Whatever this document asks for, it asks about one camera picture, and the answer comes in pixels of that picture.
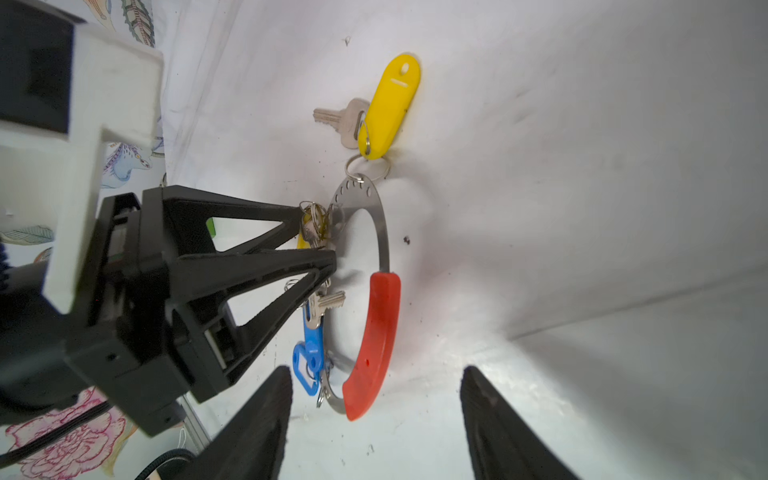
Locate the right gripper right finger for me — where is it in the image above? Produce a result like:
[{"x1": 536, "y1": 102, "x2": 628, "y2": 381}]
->
[{"x1": 460, "y1": 366, "x2": 576, "y2": 480}]

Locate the metal keyring with red handle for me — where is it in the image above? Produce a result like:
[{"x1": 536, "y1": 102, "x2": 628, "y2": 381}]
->
[{"x1": 321, "y1": 174, "x2": 402, "y2": 422}]

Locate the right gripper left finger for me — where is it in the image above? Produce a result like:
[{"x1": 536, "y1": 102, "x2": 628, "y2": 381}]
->
[{"x1": 179, "y1": 366, "x2": 293, "y2": 480}]

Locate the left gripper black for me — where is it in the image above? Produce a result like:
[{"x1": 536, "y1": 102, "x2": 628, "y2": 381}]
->
[{"x1": 1, "y1": 185, "x2": 337, "y2": 436}]

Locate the silver key with blue tag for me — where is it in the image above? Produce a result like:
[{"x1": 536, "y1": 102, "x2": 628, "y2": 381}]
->
[{"x1": 304, "y1": 291, "x2": 346, "y2": 330}]

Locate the blue key tag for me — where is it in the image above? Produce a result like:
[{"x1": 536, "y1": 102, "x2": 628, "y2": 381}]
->
[{"x1": 292, "y1": 301, "x2": 325, "y2": 396}]

